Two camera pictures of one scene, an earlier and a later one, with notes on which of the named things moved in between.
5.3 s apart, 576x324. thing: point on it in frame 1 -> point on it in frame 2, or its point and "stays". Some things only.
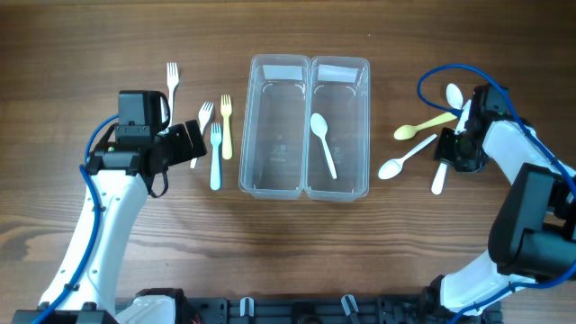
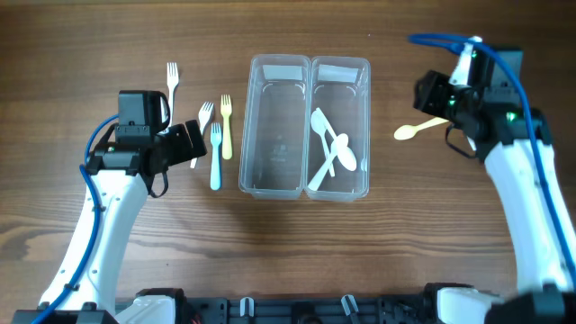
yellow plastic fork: x=226 y=111 stays
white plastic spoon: x=319 y=124 stays
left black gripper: x=184 y=149 stays
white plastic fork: x=205 y=116 stays
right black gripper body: x=461 y=153 -> x=441 y=99
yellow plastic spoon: x=408 y=131 stays
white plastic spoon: x=392 y=167 -> x=345 y=153
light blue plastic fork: x=216 y=139 stays
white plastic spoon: x=438 y=183 -> x=346 y=156
